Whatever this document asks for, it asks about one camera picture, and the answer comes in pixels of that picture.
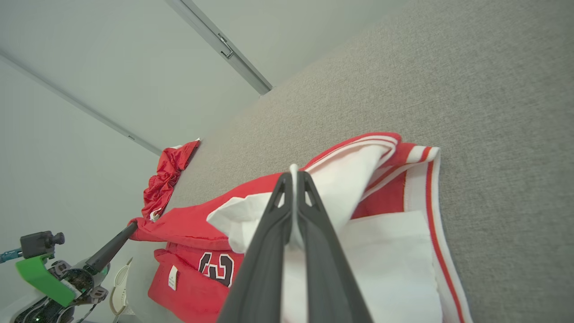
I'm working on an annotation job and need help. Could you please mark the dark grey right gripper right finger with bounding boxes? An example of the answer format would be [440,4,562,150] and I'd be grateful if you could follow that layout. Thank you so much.
[296,170,374,323]

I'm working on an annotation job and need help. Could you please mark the white curved bracket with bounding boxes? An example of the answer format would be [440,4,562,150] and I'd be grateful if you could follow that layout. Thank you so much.
[109,257,134,317]

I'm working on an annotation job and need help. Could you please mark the red Bulls 23 jersey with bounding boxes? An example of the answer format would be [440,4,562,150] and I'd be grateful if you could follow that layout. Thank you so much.
[128,132,474,323]

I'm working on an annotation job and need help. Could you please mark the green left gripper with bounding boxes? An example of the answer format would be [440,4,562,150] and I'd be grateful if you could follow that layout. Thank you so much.
[16,221,139,308]

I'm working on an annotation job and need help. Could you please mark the grey fabric sofa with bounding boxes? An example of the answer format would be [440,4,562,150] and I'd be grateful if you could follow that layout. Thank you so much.
[128,0,574,323]

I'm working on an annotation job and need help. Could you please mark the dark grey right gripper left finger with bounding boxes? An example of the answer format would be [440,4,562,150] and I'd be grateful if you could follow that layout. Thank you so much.
[217,172,295,323]

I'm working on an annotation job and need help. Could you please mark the red shorts with white trim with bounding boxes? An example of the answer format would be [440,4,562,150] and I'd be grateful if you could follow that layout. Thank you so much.
[141,139,201,223]

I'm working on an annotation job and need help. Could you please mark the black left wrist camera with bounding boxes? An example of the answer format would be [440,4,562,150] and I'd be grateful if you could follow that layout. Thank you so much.
[19,231,66,260]

